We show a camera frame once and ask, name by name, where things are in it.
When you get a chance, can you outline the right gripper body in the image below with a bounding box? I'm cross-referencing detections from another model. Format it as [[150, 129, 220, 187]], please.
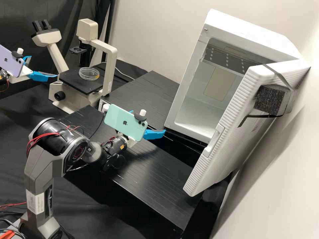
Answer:
[[124, 136, 138, 149]]

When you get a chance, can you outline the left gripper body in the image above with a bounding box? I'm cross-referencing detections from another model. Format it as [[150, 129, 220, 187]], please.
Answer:
[[10, 65, 34, 84]]

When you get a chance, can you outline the petri dish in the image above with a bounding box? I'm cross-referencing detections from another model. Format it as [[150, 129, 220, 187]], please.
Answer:
[[78, 66, 100, 81]]

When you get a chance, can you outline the black platform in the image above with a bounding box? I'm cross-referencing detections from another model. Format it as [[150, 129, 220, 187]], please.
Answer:
[[58, 104, 204, 236], [99, 70, 208, 153]]

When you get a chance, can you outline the cream microscope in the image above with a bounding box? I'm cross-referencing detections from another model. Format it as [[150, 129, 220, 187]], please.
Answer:
[[31, 19, 118, 114]]

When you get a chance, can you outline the white incubator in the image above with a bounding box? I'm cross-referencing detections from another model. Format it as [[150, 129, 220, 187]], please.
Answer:
[[165, 9, 304, 145]]

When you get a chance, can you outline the incubator door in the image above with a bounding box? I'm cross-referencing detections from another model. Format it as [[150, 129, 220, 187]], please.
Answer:
[[182, 59, 311, 198]]

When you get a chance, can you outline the right wrist camera phone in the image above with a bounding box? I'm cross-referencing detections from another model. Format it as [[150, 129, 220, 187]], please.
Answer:
[[103, 104, 149, 143]]

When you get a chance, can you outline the wrist camera phone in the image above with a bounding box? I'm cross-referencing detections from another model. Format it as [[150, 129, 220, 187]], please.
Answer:
[[103, 104, 149, 143], [0, 44, 26, 78]]

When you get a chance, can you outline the left wrist camera phone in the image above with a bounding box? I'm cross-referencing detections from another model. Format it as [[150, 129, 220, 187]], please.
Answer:
[[0, 44, 26, 78]]

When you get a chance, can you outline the white cable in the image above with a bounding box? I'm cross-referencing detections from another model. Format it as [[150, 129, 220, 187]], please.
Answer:
[[116, 69, 136, 80]]

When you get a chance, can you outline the red wire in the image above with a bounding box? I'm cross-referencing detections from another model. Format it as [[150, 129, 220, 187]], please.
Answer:
[[0, 202, 27, 210]]

